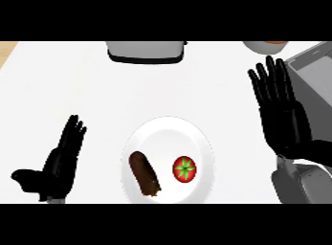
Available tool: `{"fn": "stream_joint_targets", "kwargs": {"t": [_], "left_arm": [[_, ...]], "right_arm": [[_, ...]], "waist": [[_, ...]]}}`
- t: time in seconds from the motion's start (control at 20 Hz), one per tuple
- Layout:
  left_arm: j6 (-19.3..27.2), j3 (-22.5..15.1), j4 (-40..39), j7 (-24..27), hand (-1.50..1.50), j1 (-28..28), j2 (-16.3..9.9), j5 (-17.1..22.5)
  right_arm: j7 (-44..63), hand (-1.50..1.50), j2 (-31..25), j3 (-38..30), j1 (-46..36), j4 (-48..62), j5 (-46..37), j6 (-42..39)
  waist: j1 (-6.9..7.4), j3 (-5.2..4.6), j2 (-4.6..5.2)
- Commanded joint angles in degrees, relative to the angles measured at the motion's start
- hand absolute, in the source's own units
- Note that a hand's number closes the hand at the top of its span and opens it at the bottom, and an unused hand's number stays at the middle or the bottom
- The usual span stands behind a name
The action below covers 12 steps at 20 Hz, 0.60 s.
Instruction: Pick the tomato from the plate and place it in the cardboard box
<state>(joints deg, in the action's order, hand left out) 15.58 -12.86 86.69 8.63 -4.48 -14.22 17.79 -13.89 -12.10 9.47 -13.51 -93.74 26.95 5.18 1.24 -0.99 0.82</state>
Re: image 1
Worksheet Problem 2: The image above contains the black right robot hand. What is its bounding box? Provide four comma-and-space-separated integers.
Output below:
247, 55, 332, 172

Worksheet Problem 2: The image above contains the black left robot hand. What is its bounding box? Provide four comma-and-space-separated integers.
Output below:
11, 114, 88, 203

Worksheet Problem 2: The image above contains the grey box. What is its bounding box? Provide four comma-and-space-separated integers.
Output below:
282, 41, 332, 145

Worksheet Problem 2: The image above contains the white oval plate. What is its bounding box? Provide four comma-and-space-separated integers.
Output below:
120, 116, 216, 205

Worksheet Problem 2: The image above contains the red tomato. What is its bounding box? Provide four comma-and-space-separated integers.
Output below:
172, 155, 198, 184

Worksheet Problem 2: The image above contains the brown sausage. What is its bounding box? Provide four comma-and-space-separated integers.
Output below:
127, 150, 163, 197

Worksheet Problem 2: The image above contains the white bowl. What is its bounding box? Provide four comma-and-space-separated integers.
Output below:
242, 41, 290, 56

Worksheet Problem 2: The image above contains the grey appliance with black base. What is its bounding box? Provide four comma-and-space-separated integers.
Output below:
105, 41, 189, 65

